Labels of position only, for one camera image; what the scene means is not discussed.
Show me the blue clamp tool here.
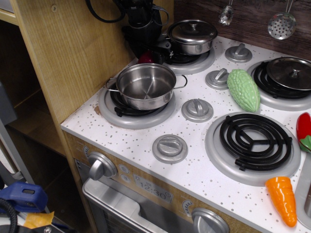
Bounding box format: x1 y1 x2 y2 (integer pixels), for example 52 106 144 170
0 182 48 213

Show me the grey stove top knob middle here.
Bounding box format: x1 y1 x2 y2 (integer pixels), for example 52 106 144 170
181 99 214 123

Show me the lidded steel pot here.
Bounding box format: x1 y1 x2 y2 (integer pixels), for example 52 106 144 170
167 19 218 55

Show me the grey oven knob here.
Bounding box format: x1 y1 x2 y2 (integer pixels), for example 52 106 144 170
88 151 118 181
191 208 230 233

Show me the black burner coil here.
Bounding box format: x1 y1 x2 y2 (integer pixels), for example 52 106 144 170
164 51 210 65
219 114 293 171
253 62 311 99
109 83 168 117

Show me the steel lid with knob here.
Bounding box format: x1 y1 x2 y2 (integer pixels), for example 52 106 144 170
266 57 311 91

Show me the grey stove top knob front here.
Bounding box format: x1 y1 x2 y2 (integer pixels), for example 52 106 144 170
152 134 188 164

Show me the black back right burner coil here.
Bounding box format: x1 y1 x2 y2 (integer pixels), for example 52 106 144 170
253 62 311 99

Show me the hanging steel skimmer spoon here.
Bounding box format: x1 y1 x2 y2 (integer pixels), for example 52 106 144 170
267 0 296 40

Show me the grey stove knob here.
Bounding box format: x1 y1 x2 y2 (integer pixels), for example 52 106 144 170
152 134 188 164
205 68 229 90
225 43 253 63
181 99 214 123

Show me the steel sink edge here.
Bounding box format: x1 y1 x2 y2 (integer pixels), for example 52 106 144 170
295 157 311 230

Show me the black back left burner coil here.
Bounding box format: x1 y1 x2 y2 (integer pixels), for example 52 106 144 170
164 51 210 65

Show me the orange tape piece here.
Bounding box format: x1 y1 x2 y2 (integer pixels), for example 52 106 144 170
23 212 54 229

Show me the wooden side cabinet panel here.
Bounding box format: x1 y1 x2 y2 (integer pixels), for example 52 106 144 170
9 0 174 233

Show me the silver oven door handle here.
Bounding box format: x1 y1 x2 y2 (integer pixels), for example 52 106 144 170
82 178 156 233

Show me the green toy bitter gourd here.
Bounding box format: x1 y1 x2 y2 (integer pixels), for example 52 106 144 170
227 69 260 112

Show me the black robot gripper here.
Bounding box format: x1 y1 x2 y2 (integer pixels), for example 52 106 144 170
121 0 173 65

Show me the red toy pepper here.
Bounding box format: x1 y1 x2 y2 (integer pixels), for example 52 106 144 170
296 112 311 153

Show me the grey stove top knob upper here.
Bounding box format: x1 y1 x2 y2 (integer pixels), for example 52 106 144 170
205 68 229 90

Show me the open steel pan with handles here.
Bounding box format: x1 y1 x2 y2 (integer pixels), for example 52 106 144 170
104 63 188 110

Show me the black braided cable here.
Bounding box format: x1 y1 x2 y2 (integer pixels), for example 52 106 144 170
0 198 19 233

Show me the black front right burner coil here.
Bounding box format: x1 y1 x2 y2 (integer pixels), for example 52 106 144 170
219 114 293 171

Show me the grey oven knob right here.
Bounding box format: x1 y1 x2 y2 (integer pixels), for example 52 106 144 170
191 208 230 233

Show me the black front left burner coil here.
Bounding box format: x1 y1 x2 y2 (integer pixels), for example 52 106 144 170
109 83 168 117

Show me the grey oven knob left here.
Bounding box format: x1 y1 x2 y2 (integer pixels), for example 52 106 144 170
88 151 118 181

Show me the dark red toy sweet potato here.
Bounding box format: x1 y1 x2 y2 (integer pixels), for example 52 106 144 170
138 50 155 64

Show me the orange toy carrot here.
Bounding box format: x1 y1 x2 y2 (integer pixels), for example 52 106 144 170
265 176 297 228

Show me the toy clock display panel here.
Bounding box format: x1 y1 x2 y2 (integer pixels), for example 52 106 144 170
133 174 173 203

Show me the grey stove top knob back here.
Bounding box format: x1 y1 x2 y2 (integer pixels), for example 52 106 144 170
225 43 253 63

